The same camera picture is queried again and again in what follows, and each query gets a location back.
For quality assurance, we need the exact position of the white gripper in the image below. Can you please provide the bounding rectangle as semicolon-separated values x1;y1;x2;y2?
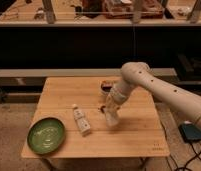
105;80;135;113

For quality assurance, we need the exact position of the white rectangular sponge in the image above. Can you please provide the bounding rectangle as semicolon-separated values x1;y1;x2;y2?
106;112;119;127

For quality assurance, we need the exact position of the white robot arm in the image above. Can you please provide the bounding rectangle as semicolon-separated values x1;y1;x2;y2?
104;62;201;129

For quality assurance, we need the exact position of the brown scrub sponge block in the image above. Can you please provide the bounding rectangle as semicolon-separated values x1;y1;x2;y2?
101;80;117;89

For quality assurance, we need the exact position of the green ceramic bowl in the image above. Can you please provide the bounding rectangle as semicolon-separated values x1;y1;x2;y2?
27;117;66;155

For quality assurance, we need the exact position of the brown sausage toy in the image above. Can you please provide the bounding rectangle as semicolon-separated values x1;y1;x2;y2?
98;105;106;113

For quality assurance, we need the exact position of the wooden table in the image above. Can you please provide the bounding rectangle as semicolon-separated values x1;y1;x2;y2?
33;77;170;159

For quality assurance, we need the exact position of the white tube bottle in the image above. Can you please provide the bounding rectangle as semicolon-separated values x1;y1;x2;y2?
72;104;91;136

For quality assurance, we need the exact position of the long wooden bench shelf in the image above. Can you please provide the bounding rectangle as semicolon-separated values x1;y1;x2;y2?
0;68;178;79

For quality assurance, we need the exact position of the black floor cable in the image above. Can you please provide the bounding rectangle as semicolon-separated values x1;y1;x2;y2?
159;121;201;171

